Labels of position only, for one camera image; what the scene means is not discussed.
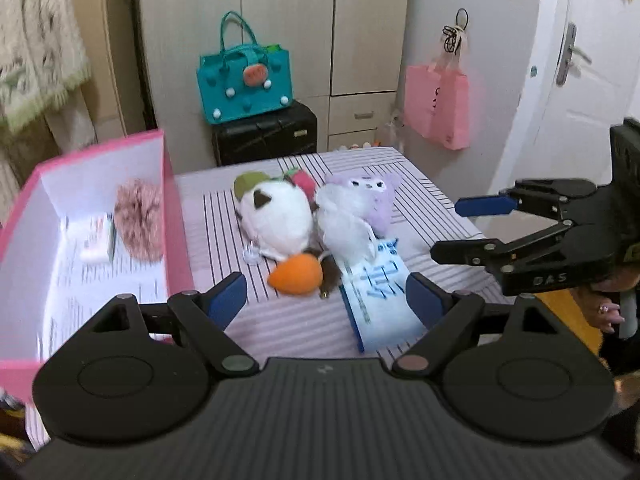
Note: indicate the white fluffy plush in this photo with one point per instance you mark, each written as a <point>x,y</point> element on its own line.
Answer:
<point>345,232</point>

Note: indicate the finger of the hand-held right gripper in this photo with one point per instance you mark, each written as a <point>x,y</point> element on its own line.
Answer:
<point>465,251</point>
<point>482,206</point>

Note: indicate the blue and white tissue packet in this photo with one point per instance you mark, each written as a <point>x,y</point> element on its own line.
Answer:
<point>377,305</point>

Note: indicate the clear suction cup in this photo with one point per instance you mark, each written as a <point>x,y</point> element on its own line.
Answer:
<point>252,255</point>

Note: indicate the orange carrot plush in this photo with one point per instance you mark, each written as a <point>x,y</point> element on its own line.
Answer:
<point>295,274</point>

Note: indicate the pink cardboard box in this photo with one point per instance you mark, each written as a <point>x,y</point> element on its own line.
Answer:
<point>175,240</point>

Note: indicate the person's right hand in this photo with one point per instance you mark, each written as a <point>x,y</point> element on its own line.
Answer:
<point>604,306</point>

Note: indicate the white door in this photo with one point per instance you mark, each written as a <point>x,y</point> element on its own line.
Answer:
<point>600,20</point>

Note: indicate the person's yellow top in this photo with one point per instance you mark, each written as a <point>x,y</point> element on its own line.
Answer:
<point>570,320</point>

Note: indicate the pink tote bag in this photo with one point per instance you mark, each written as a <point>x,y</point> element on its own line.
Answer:
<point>440,105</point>

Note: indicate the white plush with green hat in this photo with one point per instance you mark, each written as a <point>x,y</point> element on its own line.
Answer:
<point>277,222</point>

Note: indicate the pink strawberry plush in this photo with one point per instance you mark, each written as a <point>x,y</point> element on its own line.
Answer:
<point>304,183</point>

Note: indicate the purple owl plush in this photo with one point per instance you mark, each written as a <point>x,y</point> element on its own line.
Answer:
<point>372,195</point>

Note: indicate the printed paper sheet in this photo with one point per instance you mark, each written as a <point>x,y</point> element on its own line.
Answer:
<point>105,295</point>

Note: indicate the small brown plush charm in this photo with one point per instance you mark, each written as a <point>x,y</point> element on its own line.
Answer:
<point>330,272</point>

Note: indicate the striped bed sheet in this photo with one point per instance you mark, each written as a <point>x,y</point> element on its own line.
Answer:
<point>435,210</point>

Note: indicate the teal felt handbag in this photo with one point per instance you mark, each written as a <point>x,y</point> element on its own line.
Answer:
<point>235,90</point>

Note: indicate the small white packet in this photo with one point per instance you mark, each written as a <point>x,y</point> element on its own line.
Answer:
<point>97,245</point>

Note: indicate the cream knitted cardigan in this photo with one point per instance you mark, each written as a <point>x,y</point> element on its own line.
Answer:
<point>35,40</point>

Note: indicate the brown fluffy pompom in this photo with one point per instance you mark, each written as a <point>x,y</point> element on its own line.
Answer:
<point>140,220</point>

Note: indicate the beige wardrobe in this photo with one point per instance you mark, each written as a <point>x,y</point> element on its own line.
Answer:
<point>300,20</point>

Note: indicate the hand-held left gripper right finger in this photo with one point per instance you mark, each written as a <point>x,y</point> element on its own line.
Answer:
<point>425,301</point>

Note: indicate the black suitcase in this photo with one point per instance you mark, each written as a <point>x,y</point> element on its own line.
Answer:
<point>265,137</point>

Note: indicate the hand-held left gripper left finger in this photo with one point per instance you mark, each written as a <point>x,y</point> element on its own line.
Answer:
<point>227,299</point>

